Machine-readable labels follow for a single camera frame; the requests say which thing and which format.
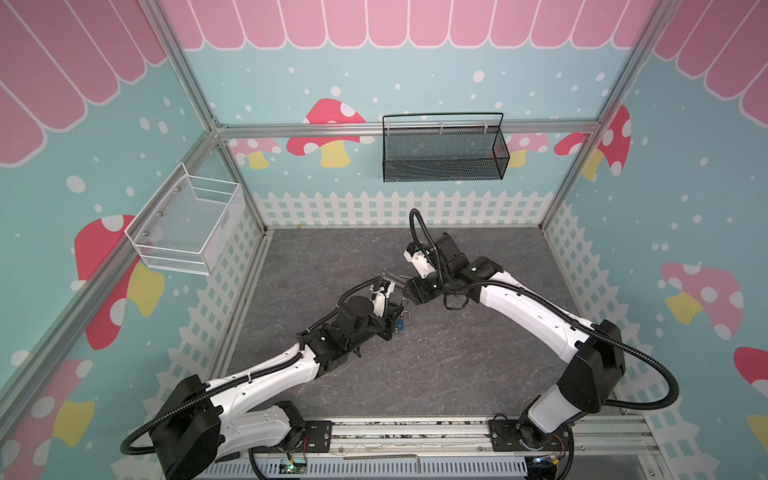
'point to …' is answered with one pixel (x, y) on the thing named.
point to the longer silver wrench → (394, 279)
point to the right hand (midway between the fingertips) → (410, 287)
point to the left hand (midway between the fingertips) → (397, 311)
